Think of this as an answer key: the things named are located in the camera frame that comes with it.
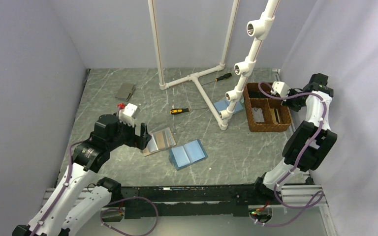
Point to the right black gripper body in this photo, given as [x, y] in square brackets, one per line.
[295, 103]

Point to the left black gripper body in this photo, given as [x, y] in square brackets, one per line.
[125, 135]

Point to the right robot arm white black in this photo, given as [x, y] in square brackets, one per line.
[312, 140]

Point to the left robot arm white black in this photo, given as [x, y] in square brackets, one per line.
[59, 216]

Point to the white card in basket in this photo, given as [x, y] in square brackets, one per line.
[258, 115]

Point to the open blue card holder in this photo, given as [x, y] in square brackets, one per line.
[188, 154]

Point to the grey card holder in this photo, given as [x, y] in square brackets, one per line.
[125, 91]

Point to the brown wicker basket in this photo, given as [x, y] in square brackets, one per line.
[265, 105]

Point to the black item in basket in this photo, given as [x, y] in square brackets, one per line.
[257, 95]

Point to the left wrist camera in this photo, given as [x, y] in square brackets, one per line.
[127, 113]

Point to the blue card holder behind post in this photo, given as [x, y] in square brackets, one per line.
[223, 104]

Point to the white pvc pipe frame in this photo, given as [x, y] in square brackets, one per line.
[194, 77]

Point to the white pvc pipe post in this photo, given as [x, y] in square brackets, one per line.
[258, 30]

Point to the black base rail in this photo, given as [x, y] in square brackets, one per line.
[150, 201]

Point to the aluminium frame rail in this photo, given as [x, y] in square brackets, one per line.
[298, 197]

